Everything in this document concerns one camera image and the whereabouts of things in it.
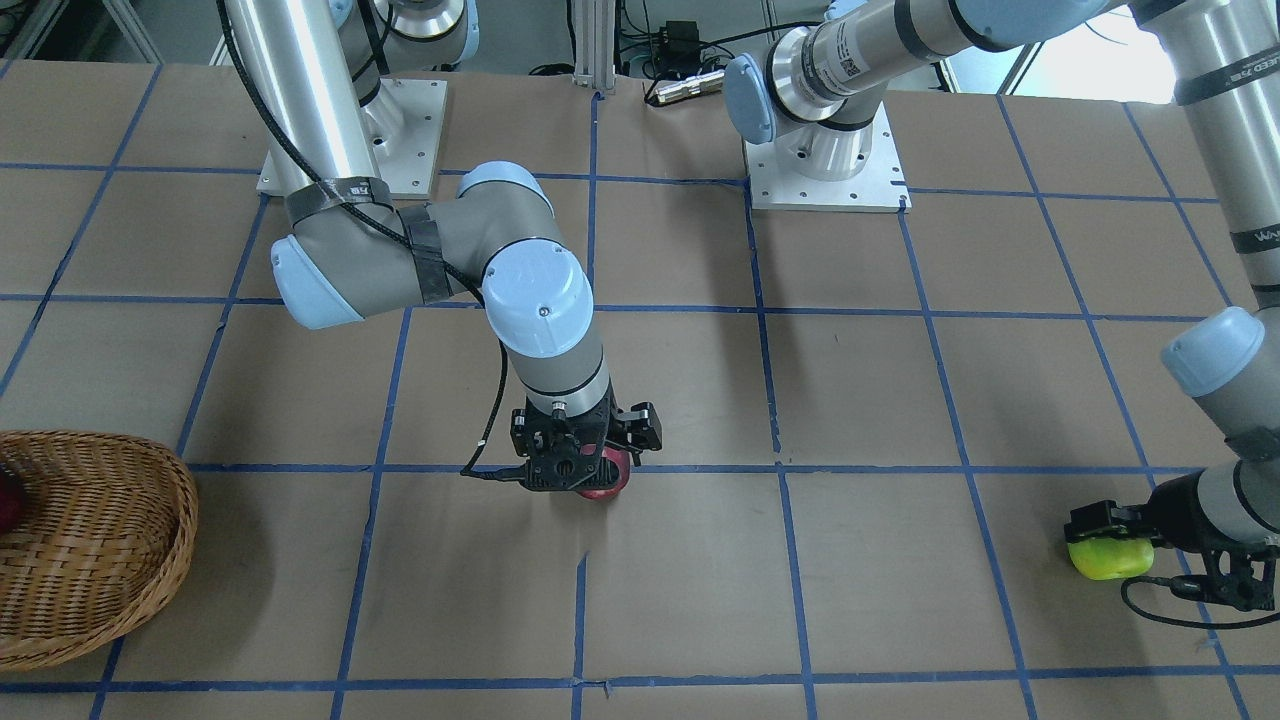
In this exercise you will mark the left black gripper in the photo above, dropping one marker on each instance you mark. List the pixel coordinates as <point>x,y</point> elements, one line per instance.
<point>1172,512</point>

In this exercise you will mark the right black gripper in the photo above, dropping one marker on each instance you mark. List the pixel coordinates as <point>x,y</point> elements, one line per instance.
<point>641,424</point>

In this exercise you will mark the dark red apple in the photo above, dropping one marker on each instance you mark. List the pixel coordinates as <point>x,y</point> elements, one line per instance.
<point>611,476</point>

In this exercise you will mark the green apple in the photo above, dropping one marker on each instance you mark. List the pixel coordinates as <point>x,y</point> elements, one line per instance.
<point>1102,559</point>

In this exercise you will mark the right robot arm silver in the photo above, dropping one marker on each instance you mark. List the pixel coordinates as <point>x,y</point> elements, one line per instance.
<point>352,253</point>

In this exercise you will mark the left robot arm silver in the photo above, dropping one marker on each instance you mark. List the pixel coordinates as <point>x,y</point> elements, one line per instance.
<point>1085,181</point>

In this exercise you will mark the wicker basket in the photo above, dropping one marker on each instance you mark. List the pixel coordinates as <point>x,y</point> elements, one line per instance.
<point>105,538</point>

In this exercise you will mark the silver cylinder connector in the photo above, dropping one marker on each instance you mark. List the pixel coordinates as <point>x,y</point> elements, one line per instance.
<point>700,85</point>

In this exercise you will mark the black power adapter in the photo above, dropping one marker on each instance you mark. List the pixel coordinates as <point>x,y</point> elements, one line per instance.
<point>678,42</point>

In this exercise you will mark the aluminium frame post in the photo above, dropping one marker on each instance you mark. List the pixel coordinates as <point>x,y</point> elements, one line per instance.
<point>594,42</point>

